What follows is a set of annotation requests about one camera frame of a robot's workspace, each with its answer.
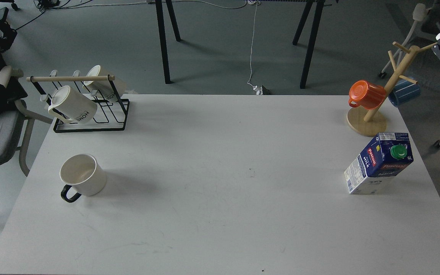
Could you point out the blue Pascual milk carton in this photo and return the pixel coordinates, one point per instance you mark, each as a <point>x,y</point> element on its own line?
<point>383,158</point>

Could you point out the white mug black handle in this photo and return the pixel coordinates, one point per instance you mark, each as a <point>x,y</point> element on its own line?
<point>82,175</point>

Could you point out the blue striped cup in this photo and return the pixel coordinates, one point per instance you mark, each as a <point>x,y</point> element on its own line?
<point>403,92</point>

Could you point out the orange plastic cup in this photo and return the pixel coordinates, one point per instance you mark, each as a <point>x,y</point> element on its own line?
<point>365,94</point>

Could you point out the white chair right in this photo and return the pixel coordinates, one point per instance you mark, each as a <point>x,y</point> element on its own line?
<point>424,30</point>

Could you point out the wooden mug tree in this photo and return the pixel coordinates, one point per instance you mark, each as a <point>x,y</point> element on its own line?
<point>370,122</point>

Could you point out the black table legs right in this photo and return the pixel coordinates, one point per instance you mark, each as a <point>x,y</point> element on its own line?
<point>312,37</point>

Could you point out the black table legs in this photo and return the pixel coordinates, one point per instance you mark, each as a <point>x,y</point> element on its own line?
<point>312,37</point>
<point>162,35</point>

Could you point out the white power strip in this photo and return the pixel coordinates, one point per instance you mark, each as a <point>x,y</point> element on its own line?
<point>261,90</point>

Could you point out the black table legs left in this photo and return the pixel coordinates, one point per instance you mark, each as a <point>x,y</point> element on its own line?
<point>162,35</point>

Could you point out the cream mug rear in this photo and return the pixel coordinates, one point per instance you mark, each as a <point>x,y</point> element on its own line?
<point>105,88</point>

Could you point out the cream HOME mug front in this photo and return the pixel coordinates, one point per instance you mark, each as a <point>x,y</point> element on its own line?
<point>70,106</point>

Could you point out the grey office chair left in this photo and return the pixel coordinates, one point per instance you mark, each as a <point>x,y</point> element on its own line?
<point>16,121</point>

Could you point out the black wire mug rack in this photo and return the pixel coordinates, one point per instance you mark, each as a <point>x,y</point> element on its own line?
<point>110,116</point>

